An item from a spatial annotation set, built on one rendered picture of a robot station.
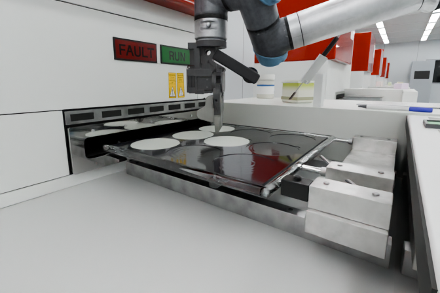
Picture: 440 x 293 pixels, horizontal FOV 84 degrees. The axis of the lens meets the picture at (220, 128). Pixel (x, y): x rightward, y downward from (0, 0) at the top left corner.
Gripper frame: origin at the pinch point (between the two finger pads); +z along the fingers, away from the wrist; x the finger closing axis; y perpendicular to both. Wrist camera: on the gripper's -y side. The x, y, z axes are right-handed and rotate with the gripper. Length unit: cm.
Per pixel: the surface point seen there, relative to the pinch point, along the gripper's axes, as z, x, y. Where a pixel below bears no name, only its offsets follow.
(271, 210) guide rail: 7.3, 24.9, -10.5
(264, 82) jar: -11.2, -41.3, -12.4
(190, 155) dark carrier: 1.9, 16.9, 3.2
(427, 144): -4.3, 30.0, -26.1
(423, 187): -4.2, 41.9, -18.2
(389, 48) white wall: -162, -1153, -615
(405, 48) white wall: -161, -1125, -664
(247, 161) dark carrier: 1.9, 19.1, -6.8
